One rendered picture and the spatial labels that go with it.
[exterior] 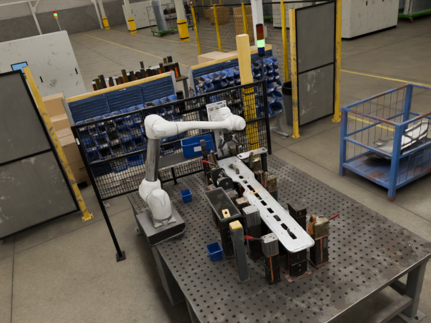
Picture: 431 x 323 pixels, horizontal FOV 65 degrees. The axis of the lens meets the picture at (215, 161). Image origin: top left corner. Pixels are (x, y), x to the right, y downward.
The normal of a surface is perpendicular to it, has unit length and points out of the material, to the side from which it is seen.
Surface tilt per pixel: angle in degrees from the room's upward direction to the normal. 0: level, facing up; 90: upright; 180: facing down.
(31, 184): 91
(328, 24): 90
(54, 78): 90
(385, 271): 0
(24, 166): 89
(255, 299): 0
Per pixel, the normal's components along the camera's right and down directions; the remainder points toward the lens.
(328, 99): 0.43, 0.39
